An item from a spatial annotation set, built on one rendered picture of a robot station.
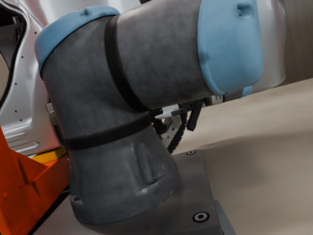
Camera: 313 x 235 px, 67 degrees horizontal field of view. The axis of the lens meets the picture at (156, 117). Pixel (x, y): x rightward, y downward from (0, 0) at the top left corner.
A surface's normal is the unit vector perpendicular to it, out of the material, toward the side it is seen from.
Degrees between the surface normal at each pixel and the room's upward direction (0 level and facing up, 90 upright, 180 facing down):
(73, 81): 90
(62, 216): 0
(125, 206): 90
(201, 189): 0
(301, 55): 90
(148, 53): 89
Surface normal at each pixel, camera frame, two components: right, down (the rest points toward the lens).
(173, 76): -0.17, 0.64
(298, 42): -0.09, 0.18
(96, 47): -0.40, -0.14
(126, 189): 0.14, -0.20
